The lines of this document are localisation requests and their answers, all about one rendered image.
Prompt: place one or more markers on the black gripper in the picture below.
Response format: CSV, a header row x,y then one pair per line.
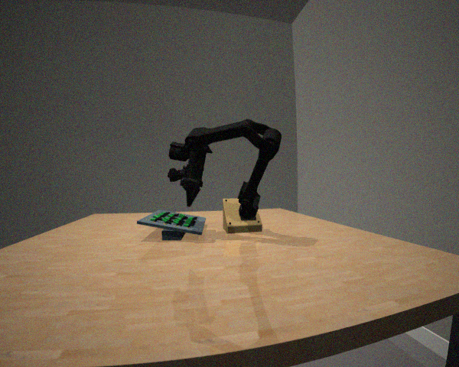
x,y
192,181

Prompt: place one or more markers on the grey switch panel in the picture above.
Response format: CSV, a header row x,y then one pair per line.
x,y
174,225

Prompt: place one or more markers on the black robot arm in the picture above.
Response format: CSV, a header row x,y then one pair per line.
x,y
196,147

